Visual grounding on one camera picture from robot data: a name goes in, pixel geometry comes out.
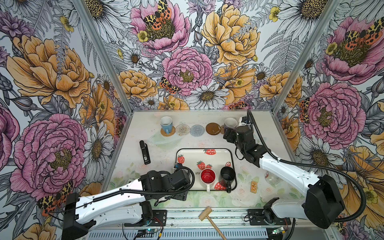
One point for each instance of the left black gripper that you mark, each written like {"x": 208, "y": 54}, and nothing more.
{"x": 179, "y": 196}

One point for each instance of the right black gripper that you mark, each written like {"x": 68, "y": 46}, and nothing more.
{"x": 231, "y": 133}

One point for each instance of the purple white mug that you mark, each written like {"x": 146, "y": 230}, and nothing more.
{"x": 230, "y": 123}

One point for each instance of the glossy brown round coaster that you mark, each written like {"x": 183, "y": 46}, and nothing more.
{"x": 213, "y": 129}

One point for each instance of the blue grey woven coaster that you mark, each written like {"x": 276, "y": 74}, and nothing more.
{"x": 197, "y": 130}

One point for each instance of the beige woven round coaster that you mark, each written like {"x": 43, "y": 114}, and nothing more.
{"x": 182, "y": 130}

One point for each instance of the blue floral mug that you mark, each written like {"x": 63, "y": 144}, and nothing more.
{"x": 167, "y": 124}

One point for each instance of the grey mug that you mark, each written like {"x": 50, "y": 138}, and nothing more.
{"x": 243, "y": 121}

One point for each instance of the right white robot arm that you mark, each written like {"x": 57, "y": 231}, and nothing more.
{"x": 322, "y": 203}

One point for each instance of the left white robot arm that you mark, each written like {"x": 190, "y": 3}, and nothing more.
{"x": 128, "y": 204}

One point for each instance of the black stapler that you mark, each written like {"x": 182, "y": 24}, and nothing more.
{"x": 145, "y": 152}

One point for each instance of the black mug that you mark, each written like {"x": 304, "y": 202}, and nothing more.
{"x": 227, "y": 176}

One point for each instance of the strawberry print serving tray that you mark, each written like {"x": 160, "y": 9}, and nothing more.
{"x": 213, "y": 168}

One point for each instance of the small orange biscuit block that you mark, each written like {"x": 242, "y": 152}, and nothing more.
{"x": 254, "y": 187}

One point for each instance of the red interior white mug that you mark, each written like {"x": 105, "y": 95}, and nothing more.
{"x": 208, "y": 177}

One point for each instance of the wooden mallet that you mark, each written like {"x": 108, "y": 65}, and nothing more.
{"x": 205, "y": 215}

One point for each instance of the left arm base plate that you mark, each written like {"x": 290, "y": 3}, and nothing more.
{"x": 159, "y": 217}

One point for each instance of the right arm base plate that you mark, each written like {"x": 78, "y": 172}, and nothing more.
{"x": 261, "y": 217}

